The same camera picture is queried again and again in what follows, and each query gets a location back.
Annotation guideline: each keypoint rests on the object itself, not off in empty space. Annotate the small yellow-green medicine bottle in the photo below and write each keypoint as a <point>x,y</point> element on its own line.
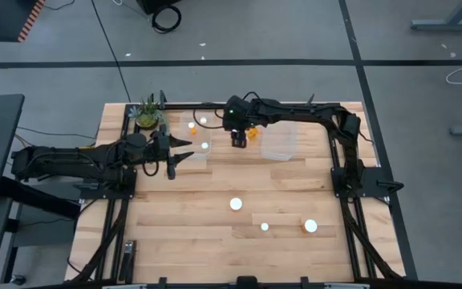
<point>264,226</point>

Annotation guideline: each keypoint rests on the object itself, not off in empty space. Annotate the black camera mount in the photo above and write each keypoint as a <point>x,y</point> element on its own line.
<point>247,282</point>

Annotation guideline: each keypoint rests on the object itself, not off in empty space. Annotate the black metal table frame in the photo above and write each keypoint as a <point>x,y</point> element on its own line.
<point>199,106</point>

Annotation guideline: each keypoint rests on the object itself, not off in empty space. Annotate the potted green plant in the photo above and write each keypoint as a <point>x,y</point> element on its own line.
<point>147,116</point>

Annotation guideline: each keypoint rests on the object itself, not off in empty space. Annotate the clear plastic bin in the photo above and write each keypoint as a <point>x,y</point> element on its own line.
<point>187,140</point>
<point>279,144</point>

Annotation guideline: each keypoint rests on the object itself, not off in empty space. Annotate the black box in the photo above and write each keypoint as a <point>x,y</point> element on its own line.
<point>151,5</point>

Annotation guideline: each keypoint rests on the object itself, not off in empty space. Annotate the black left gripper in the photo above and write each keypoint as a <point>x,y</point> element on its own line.
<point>159,146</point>

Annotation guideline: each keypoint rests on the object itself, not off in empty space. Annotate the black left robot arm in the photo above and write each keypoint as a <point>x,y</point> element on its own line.
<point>74,160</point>

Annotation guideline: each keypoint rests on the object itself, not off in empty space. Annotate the black flat device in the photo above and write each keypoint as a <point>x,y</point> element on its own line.
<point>130,257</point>

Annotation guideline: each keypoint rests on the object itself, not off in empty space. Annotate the grey table leg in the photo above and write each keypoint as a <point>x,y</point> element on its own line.
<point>435,25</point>

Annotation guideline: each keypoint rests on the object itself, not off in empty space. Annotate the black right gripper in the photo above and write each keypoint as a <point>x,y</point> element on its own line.
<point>237,118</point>

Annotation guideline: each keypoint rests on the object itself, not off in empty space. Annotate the amber medicine bottle white cap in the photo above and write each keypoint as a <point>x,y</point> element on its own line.
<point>310,226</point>

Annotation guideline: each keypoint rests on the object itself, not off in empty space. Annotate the orange medicine bottle white cap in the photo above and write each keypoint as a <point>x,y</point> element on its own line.
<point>191,125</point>

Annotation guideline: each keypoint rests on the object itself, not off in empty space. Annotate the black mat orange striped edge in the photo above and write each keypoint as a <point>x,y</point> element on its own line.
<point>2,20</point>

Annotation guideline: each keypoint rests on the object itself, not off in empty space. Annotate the large white cap medicine bottle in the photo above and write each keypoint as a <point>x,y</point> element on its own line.
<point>236,204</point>

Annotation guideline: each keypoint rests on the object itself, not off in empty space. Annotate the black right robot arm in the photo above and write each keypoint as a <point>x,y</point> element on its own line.
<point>295,112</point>

